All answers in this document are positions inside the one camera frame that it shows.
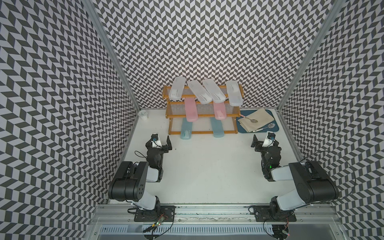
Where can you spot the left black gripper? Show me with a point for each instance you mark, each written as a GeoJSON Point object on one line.
{"type": "Point", "coordinates": [164, 147]}

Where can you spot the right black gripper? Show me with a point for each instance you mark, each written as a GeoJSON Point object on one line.
{"type": "Point", "coordinates": [255, 141]}

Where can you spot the teal pencil case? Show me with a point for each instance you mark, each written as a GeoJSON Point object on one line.
{"type": "Point", "coordinates": [186, 129]}
{"type": "Point", "coordinates": [217, 128]}

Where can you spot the pink pencil case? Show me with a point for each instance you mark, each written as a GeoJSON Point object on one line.
{"type": "Point", "coordinates": [191, 110]}
{"type": "Point", "coordinates": [220, 111]}

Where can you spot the clear pencil case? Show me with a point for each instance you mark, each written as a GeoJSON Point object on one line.
{"type": "Point", "coordinates": [234, 93]}
{"type": "Point", "coordinates": [177, 88]}
{"type": "Point", "coordinates": [200, 92]}
{"type": "Point", "coordinates": [214, 90]}

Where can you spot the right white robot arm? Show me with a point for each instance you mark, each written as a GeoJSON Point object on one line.
{"type": "Point", "coordinates": [312, 183]}

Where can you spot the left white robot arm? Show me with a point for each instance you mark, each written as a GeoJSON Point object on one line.
{"type": "Point", "coordinates": [129, 182]}

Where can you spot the orange wooden three-tier shelf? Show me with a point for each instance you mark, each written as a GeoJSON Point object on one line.
{"type": "Point", "coordinates": [177, 110]}

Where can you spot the teal rectangular tray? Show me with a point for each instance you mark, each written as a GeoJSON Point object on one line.
{"type": "Point", "coordinates": [241, 130]}

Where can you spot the beige folded cloth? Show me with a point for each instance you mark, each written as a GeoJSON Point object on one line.
{"type": "Point", "coordinates": [262, 116]}

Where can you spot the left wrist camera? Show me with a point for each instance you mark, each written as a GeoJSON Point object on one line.
{"type": "Point", "coordinates": [156, 144]}

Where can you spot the metal spoon white handle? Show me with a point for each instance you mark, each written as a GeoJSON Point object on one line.
{"type": "Point", "coordinates": [269, 126]}

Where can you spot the metal spoon pink handle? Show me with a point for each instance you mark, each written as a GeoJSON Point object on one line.
{"type": "Point", "coordinates": [245, 118]}

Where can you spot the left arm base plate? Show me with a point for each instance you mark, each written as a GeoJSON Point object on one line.
{"type": "Point", "coordinates": [151, 216]}

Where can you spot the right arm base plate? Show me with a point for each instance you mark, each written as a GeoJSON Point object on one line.
{"type": "Point", "coordinates": [265, 213]}

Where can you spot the aluminium front rail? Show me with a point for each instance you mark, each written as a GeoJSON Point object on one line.
{"type": "Point", "coordinates": [322, 214]}

